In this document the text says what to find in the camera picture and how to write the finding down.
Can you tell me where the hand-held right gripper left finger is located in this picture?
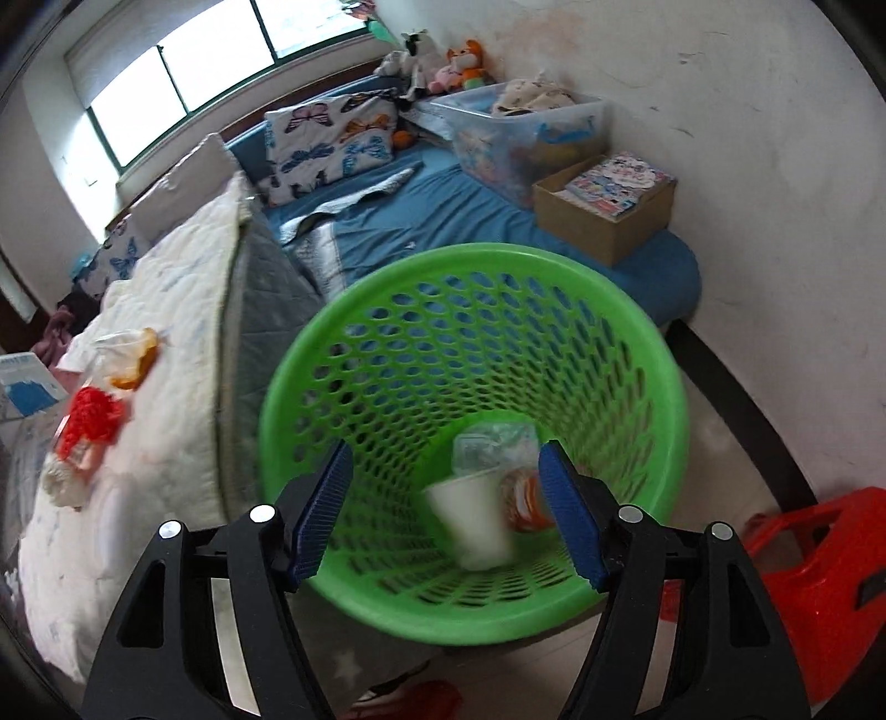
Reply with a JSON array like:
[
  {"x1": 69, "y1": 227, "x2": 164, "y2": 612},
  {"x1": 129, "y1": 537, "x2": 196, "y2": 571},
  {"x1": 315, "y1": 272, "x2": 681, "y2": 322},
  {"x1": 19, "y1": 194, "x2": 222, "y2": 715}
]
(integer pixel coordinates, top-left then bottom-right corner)
[{"x1": 79, "y1": 441, "x2": 354, "y2": 720}]

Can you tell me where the white paper cup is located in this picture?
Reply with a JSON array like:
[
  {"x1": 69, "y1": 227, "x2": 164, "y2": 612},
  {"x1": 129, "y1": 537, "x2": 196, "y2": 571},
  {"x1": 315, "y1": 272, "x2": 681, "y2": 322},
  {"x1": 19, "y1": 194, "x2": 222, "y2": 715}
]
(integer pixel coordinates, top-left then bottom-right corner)
[{"x1": 422, "y1": 469, "x2": 517, "y2": 572}]

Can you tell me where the red slipper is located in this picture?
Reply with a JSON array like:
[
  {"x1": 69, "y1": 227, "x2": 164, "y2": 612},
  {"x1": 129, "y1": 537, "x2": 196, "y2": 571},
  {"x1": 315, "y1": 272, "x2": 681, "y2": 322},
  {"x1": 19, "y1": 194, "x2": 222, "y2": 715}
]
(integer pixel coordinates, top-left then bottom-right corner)
[{"x1": 349, "y1": 678, "x2": 463, "y2": 720}]

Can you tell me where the black and white cow plush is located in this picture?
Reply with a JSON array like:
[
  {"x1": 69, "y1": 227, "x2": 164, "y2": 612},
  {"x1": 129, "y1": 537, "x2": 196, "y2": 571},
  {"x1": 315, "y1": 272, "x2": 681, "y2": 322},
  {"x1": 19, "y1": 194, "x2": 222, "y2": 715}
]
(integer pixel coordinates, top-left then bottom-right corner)
[{"x1": 401, "y1": 29, "x2": 444, "y2": 105}]

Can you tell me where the clear plastic bag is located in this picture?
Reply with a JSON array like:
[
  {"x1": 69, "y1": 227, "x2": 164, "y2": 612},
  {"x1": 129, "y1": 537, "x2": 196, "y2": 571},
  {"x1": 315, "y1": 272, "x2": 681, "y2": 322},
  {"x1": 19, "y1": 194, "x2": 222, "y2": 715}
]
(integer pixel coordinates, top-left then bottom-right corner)
[
  {"x1": 90, "y1": 331, "x2": 150, "y2": 380},
  {"x1": 451, "y1": 424, "x2": 541, "y2": 479}
]

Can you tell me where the small butterfly print pillow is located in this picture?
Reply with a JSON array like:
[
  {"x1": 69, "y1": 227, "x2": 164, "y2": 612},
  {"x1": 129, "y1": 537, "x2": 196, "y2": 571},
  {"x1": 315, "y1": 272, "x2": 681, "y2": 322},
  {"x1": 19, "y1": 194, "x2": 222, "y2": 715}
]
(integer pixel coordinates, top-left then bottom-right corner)
[{"x1": 97, "y1": 218, "x2": 150, "y2": 285}]

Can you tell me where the green perforated plastic basket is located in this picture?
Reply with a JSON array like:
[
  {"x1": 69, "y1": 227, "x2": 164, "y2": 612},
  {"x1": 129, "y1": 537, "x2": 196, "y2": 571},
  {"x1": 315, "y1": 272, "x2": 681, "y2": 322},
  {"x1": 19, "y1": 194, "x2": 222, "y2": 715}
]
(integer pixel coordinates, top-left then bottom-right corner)
[{"x1": 257, "y1": 242, "x2": 691, "y2": 648}]

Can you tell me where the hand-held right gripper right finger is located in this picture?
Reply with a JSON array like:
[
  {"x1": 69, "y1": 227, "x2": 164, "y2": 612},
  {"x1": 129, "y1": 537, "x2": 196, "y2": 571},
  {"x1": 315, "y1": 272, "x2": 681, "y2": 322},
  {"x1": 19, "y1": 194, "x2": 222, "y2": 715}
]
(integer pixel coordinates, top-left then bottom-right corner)
[{"x1": 538, "y1": 439, "x2": 811, "y2": 720}]

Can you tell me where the colourful picture book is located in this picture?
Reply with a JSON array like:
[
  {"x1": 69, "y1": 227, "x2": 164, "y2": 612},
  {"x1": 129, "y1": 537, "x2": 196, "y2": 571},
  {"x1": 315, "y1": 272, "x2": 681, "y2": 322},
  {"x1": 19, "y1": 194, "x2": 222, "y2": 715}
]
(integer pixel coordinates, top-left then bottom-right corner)
[{"x1": 564, "y1": 153, "x2": 676, "y2": 223}]

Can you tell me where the red crinkled wrapper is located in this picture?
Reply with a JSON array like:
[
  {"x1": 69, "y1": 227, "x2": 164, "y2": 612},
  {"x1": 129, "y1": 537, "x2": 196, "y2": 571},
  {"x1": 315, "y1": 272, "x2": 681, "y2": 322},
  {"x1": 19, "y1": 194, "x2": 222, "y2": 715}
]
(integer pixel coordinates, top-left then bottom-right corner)
[{"x1": 54, "y1": 386, "x2": 129, "y2": 472}]

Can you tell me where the blue mattress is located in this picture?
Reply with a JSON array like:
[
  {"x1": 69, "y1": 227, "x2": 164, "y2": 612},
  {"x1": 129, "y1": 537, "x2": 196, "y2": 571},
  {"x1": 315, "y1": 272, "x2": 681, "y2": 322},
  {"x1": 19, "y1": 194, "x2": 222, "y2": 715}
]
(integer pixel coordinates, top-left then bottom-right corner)
[{"x1": 228, "y1": 73, "x2": 702, "y2": 326}]

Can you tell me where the pink cloth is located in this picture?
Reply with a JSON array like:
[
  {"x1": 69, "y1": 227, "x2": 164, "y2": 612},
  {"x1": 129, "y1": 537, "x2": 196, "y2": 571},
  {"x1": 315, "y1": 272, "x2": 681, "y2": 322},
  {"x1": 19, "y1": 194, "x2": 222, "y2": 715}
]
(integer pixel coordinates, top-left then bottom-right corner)
[{"x1": 31, "y1": 308, "x2": 77, "y2": 364}]

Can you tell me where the orange fox plush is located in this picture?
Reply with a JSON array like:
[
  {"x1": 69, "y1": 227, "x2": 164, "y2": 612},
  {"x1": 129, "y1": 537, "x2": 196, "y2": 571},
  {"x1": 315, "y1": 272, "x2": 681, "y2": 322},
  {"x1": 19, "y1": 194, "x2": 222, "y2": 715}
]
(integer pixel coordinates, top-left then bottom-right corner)
[{"x1": 446, "y1": 39, "x2": 496, "y2": 88}]

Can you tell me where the white quilt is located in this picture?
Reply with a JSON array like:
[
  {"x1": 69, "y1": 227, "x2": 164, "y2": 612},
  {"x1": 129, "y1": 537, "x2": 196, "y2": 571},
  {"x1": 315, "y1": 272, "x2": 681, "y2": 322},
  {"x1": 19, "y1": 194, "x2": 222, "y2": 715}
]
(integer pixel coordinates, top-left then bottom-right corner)
[{"x1": 17, "y1": 173, "x2": 326, "y2": 683}]

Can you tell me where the patterned cloth bundle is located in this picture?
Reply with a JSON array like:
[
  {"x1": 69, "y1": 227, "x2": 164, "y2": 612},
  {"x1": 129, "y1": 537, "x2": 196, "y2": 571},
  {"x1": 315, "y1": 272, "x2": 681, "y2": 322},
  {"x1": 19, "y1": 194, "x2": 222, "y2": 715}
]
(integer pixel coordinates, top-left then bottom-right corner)
[{"x1": 491, "y1": 78, "x2": 579, "y2": 115}]

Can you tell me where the clear plastic storage bin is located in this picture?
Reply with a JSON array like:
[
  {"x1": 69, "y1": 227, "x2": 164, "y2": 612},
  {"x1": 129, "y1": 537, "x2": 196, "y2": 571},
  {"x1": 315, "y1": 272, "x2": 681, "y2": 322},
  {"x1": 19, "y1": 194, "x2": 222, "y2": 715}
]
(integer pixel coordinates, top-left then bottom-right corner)
[{"x1": 422, "y1": 81, "x2": 610, "y2": 209}]

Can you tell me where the grey striped blanket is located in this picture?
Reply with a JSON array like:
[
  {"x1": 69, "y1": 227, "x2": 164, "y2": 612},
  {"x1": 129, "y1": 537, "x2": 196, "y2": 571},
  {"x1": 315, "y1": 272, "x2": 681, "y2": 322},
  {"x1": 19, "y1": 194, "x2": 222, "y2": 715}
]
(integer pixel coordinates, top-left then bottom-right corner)
[{"x1": 277, "y1": 162, "x2": 425, "y2": 292}]

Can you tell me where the green framed window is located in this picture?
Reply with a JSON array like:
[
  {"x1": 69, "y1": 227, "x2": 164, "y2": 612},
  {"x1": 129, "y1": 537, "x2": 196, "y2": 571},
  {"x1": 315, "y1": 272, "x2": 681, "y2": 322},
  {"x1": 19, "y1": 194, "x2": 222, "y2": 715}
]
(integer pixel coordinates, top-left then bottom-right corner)
[{"x1": 65, "y1": 0, "x2": 416, "y2": 174}]

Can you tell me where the orange peel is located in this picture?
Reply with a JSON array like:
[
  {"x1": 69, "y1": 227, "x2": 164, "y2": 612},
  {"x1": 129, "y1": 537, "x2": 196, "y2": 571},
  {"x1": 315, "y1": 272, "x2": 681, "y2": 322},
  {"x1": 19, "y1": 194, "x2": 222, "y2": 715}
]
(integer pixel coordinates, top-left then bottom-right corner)
[{"x1": 111, "y1": 327, "x2": 162, "y2": 390}]

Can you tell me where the brown cardboard box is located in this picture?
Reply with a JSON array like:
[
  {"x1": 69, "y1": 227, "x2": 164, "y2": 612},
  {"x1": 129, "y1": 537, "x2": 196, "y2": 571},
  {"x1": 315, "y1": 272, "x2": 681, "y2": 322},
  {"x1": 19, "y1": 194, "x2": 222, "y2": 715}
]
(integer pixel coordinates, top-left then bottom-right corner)
[{"x1": 532, "y1": 152, "x2": 678, "y2": 268}]

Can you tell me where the black metal frame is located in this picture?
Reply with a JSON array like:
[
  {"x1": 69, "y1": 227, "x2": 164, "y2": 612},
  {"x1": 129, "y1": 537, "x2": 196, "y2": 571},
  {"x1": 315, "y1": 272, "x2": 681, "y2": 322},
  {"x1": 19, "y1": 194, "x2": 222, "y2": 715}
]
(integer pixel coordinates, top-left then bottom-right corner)
[{"x1": 664, "y1": 320, "x2": 818, "y2": 517}]

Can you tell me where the red plastic stool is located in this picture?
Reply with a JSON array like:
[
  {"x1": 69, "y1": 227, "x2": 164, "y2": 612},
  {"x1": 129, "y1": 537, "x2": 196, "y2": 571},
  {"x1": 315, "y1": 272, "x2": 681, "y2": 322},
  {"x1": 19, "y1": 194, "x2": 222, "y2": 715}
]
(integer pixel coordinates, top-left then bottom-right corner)
[{"x1": 744, "y1": 486, "x2": 886, "y2": 700}]

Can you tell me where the large butterfly print pillow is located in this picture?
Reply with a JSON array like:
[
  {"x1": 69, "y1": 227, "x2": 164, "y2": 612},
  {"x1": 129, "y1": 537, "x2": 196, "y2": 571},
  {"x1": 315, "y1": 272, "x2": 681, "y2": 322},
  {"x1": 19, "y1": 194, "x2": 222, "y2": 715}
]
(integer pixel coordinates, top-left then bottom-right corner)
[{"x1": 263, "y1": 90, "x2": 403, "y2": 209}]

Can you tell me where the orange snack packet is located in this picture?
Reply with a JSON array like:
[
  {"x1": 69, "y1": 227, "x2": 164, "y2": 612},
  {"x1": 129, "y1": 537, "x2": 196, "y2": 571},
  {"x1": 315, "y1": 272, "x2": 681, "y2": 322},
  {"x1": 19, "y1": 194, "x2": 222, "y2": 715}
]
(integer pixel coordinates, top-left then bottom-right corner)
[{"x1": 499, "y1": 467, "x2": 555, "y2": 533}]

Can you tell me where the white crumpled wrapper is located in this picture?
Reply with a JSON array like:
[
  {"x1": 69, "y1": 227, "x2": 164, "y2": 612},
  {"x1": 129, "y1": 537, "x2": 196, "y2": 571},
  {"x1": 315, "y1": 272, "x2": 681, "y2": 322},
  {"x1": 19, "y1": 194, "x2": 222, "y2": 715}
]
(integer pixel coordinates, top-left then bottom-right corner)
[{"x1": 40, "y1": 453, "x2": 94, "y2": 510}]

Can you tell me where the blue and white box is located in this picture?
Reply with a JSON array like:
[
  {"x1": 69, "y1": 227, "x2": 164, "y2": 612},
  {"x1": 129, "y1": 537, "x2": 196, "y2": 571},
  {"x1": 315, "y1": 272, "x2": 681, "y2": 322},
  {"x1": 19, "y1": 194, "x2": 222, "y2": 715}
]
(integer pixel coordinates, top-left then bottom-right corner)
[{"x1": 0, "y1": 352, "x2": 70, "y2": 423}]

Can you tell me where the white pillow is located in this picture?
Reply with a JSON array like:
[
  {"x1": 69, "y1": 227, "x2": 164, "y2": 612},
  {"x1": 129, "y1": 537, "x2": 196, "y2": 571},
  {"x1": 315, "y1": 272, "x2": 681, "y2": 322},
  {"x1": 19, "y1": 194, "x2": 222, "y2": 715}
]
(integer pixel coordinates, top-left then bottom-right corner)
[{"x1": 117, "y1": 131, "x2": 240, "y2": 229}]

